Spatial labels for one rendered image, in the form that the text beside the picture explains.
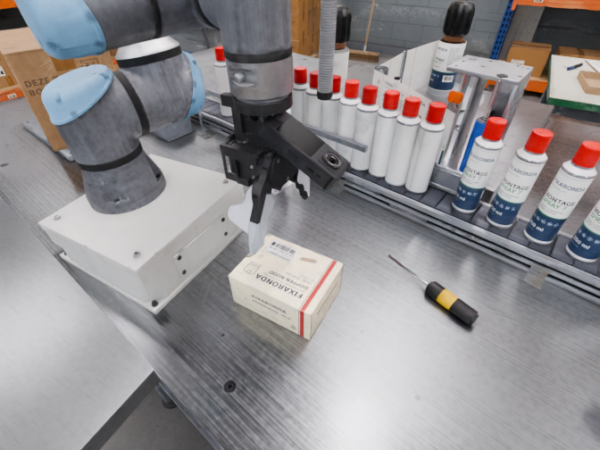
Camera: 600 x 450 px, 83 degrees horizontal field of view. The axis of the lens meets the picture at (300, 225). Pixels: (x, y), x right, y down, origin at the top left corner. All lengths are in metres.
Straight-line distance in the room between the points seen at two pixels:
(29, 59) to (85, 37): 0.78
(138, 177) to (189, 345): 0.32
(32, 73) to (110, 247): 0.65
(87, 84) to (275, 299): 0.45
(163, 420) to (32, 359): 0.86
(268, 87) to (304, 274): 0.32
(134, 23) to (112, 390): 0.49
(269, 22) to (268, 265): 0.38
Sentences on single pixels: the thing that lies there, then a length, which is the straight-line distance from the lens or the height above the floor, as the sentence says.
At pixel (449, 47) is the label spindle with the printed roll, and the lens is 1.35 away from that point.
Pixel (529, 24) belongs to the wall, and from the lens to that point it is 5.15.
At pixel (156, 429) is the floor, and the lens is 1.51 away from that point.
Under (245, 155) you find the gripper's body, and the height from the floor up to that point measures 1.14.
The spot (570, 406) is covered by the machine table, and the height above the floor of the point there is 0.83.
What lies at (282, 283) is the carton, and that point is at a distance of 0.58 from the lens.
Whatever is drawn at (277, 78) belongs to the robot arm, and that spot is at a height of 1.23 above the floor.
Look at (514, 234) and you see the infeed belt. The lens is 0.82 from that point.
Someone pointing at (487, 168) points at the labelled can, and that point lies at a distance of 0.77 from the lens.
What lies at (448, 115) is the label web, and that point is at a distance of 0.82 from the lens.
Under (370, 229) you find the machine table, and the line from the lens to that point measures 0.80.
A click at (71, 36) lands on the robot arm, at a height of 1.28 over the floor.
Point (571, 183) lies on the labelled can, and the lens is 0.75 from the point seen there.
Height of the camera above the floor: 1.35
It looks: 41 degrees down
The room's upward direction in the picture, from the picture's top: straight up
